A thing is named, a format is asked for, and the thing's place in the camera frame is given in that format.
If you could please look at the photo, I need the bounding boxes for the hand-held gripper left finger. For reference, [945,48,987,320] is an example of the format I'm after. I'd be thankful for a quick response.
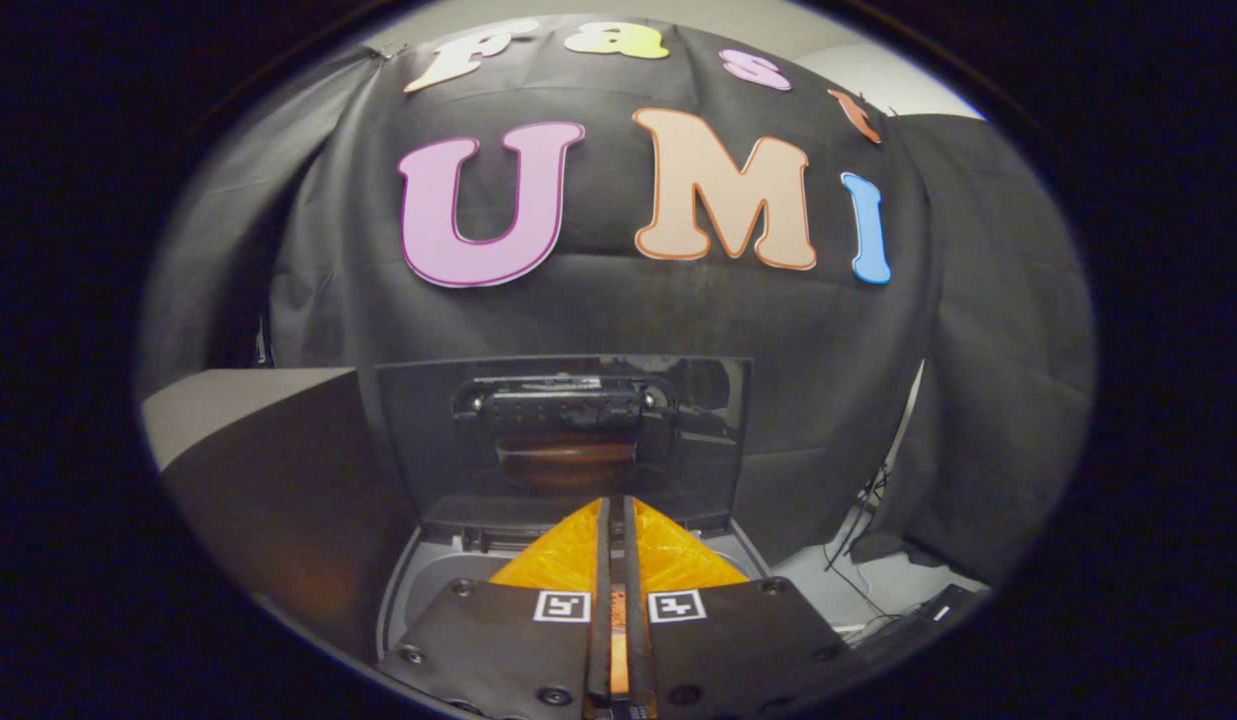
[378,497,614,720]

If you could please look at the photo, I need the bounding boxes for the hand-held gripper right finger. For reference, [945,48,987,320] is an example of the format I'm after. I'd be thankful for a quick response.
[623,497,864,720]

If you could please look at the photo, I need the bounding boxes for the dark washing machine lid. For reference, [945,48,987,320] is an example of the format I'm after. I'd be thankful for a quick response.
[375,355,754,531]

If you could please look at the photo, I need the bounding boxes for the black box on floor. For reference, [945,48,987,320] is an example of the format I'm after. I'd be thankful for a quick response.
[858,583,979,651]

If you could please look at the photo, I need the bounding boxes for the orange garment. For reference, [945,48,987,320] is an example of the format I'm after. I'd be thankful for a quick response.
[608,585,631,698]

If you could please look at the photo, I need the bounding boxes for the black backdrop cloth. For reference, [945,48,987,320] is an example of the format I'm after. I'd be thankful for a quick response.
[138,15,1097,586]

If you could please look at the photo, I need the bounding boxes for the black cabinet with beige door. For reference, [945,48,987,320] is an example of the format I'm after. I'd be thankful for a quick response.
[141,367,419,661]

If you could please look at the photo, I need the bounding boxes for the floor cables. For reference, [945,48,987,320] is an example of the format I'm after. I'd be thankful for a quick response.
[823,465,894,641]

